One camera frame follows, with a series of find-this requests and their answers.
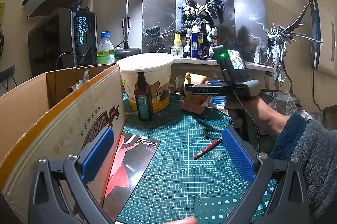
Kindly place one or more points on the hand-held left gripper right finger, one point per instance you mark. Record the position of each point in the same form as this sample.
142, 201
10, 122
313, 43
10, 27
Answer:
238, 155

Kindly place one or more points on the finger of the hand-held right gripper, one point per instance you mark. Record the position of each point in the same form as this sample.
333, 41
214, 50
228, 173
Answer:
205, 89

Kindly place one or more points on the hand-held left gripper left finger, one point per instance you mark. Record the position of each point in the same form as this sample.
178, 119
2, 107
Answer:
97, 158

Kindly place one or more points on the cardboard box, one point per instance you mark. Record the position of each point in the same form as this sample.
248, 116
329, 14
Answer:
52, 129

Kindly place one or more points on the person's right hand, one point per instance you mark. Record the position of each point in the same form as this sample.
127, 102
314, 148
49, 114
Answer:
263, 116

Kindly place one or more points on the person's left hand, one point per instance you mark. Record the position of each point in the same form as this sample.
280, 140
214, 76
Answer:
180, 221

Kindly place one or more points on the blue white paper sheets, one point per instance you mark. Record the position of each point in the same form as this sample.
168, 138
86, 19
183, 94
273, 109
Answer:
217, 102

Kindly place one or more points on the small clear bottle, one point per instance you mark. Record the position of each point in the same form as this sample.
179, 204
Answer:
256, 57

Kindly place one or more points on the white shelf board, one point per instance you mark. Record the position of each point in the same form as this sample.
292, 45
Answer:
194, 61

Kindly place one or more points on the red black booklet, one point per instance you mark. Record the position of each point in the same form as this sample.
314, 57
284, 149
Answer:
137, 160

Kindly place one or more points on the blue yellow spray can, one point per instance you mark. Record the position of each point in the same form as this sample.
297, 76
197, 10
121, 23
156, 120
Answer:
196, 46

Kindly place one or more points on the winged silver robot model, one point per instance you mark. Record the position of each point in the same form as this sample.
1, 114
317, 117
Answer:
276, 55

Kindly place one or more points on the yellow cap bottle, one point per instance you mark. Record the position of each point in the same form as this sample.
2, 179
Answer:
176, 49

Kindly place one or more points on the black display base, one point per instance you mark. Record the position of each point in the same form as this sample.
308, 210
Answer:
279, 97

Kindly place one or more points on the paper bucket with dog print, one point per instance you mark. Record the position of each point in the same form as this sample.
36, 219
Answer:
152, 68

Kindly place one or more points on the black gooseneck holder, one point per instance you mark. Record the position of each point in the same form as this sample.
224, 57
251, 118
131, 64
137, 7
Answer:
291, 84

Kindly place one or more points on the green cutting mat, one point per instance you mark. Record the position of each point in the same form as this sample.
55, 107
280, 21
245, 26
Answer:
179, 174

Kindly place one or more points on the dark spray bottle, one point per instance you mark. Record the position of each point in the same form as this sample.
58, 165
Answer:
143, 100

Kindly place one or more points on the white blue robot model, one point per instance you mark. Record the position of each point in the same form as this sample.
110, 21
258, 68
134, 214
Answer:
194, 16

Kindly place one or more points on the clear plastic bags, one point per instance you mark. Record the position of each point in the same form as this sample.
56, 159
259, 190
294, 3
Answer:
297, 105

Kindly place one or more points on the crumpled plastic wrap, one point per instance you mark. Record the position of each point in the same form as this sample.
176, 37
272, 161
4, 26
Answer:
80, 80

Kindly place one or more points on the stormy backdrop poster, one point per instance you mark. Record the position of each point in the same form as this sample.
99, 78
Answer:
163, 3

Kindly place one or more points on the olive towel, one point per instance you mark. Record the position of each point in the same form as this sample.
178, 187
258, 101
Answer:
330, 117

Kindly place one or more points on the green drink bottle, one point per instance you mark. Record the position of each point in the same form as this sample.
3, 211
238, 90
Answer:
106, 51

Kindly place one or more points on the black desk lamp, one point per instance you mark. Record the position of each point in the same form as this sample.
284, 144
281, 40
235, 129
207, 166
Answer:
128, 3

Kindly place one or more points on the black power strip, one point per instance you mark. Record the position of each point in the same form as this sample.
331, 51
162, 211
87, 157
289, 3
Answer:
6, 74

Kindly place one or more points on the black computer tower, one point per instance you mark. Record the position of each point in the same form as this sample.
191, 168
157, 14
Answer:
84, 34

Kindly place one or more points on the white wall appliance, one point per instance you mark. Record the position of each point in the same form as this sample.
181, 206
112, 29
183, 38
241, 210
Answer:
314, 34

